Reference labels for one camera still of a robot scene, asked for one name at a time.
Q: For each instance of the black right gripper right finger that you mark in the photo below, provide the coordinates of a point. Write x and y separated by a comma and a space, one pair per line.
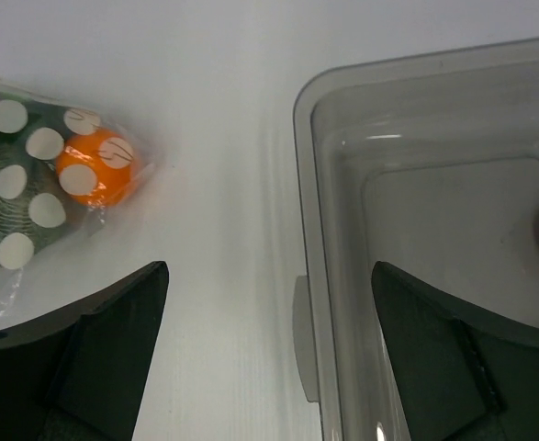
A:
463, 372

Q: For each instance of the clear plastic bin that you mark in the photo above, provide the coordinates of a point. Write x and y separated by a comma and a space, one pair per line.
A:
429, 163

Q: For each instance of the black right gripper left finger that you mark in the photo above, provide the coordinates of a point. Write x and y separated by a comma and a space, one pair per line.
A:
79, 372

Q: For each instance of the dark green avocado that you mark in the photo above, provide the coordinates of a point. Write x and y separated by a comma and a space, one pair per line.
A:
40, 115

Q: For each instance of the clear zip top bag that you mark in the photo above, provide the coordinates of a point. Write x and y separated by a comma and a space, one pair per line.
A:
17, 250

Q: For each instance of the green netted melon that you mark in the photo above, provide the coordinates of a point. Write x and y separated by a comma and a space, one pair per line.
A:
40, 178

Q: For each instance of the orange fruit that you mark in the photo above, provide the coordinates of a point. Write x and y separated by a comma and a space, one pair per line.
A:
97, 169

